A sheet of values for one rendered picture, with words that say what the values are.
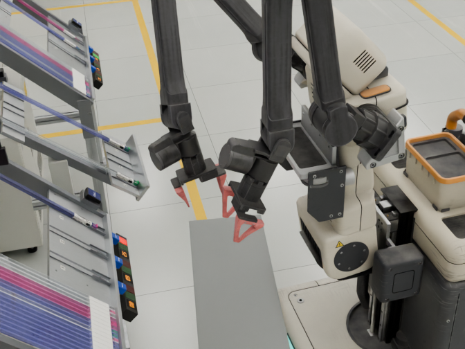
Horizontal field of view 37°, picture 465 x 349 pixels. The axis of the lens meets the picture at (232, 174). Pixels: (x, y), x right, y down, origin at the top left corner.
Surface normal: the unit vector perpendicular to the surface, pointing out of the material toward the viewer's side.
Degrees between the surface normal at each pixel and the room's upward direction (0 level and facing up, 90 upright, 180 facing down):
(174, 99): 68
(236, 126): 0
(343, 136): 90
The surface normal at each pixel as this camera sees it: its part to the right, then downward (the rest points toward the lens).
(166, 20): 0.44, 0.13
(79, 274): 0.66, -0.70
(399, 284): 0.27, 0.53
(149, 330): -0.04, -0.83
